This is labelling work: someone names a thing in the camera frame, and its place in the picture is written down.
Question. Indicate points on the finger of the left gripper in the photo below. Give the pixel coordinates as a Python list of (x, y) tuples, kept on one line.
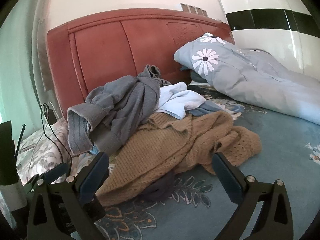
[(50, 176)]

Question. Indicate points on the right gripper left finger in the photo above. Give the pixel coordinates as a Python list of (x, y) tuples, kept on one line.
[(59, 209)]

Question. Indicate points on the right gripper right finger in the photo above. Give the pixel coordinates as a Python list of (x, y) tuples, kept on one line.
[(275, 217)]

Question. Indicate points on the grey knit sweater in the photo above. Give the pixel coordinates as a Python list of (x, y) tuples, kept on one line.
[(111, 113)]

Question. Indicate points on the teal floral bedsheet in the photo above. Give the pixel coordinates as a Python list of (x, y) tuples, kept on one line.
[(199, 207)]

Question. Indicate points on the tan knit sweater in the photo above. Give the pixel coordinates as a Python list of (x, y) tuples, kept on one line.
[(167, 144)]

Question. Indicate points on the red wooden headboard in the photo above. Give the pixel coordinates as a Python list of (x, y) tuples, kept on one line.
[(90, 51)]

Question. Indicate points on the grey floral duvet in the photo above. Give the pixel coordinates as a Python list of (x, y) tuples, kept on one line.
[(251, 76)]

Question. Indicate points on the light blue garment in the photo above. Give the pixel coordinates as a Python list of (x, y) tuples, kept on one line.
[(175, 100)]

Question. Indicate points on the white glossy wardrobe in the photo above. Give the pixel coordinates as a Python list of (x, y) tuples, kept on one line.
[(284, 28)]

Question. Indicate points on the wall switch panel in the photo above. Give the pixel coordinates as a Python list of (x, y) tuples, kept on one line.
[(193, 10)]

